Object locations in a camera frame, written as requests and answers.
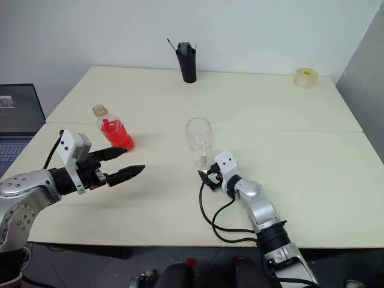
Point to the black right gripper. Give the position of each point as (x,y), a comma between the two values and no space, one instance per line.
(216,177)

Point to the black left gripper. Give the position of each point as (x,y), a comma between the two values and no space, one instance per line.
(90,174)

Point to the bottle with red liquid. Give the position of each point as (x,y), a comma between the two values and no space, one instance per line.
(120,136)

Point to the clear wine glass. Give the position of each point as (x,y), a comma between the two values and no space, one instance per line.
(198,135)

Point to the yellow bottle cap red tape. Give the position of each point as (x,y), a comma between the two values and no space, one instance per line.
(100,110)

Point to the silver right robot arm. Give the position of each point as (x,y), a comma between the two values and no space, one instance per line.
(258,204)

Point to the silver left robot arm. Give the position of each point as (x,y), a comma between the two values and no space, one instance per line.
(24,186)

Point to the dark rounded shape red tip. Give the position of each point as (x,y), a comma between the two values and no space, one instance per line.
(180,276)
(247,274)

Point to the dark grey laptop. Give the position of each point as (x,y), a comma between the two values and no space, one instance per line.
(18,120)

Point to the grey rounded object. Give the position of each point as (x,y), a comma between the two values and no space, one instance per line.
(144,279)

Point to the black rounded tool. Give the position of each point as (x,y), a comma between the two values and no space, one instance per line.
(184,48)

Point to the thin black stick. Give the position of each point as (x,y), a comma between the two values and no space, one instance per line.
(171,45)

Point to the translucent tape roll yellow core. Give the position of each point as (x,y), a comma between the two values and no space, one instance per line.
(304,81)

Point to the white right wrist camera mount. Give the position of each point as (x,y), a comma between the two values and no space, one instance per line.
(228,163)

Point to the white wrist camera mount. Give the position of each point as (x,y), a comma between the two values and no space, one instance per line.
(228,163)
(69,147)

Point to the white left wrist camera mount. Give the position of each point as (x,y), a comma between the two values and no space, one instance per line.
(69,147)

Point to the black under-table frame bar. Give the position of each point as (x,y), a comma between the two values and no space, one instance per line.
(90,252)

